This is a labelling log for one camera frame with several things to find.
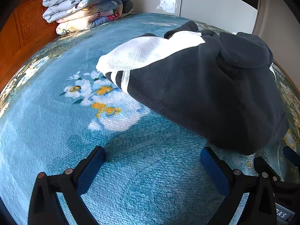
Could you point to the wooden headboard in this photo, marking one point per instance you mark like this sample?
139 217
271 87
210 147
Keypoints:
28 23

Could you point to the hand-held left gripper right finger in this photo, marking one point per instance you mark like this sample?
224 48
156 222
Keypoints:
214 168

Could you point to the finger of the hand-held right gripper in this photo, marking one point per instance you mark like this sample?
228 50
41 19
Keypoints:
269 168
291 155

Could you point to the floral folded quilt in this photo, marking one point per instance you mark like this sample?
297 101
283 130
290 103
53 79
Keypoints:
93 21

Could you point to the black and white hoodie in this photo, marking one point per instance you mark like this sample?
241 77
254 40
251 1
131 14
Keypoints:
199 93

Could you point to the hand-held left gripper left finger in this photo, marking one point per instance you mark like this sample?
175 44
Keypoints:
90 168

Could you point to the blue floral blanket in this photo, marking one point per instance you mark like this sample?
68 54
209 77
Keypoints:
70 133

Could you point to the white wardrobe with black stripe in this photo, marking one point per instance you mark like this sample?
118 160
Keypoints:
211 4

